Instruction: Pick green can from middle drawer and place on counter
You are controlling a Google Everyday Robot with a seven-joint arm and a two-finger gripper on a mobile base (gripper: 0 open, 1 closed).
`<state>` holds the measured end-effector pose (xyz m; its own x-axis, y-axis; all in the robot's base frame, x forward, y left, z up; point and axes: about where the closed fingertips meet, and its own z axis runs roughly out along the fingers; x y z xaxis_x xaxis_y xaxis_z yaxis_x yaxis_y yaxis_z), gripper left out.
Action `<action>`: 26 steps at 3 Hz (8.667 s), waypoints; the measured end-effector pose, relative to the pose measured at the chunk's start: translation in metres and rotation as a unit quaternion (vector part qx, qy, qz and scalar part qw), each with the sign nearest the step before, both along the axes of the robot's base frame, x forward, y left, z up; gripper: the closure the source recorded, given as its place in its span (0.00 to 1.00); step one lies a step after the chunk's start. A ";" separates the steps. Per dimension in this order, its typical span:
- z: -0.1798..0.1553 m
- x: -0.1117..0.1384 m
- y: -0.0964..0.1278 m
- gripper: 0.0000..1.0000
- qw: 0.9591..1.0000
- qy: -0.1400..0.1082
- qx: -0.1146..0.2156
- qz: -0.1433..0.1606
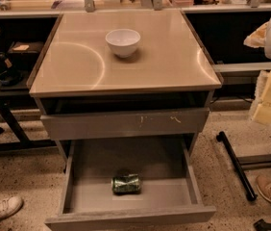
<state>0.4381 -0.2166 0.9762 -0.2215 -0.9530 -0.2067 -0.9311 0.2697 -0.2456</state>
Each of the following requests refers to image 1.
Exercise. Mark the black box with note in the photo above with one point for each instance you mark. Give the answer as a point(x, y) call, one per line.
point(25, 50)

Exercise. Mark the white ceramic bowl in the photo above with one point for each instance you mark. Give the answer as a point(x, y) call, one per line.
point(123, 42)

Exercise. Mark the green soda can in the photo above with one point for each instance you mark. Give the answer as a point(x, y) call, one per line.
point(123, 184)

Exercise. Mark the grey middle drawer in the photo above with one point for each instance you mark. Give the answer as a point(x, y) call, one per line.
point(169, 193)

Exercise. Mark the white sneaker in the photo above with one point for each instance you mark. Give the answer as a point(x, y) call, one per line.
point(9, 206)

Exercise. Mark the grey drawer cabinet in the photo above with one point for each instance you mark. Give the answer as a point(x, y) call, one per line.
point(78, 73)

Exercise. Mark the black table frame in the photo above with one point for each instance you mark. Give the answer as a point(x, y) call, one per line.
point(23, 142)

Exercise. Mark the grey drawer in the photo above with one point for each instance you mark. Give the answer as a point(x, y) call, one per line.
point(169, 193)
point(124, 124)

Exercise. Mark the black desk leg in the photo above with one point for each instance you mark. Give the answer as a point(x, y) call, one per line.
point(250, 194)

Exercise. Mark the grey top drawer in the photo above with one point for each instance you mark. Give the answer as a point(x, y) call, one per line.
point(124, 124)

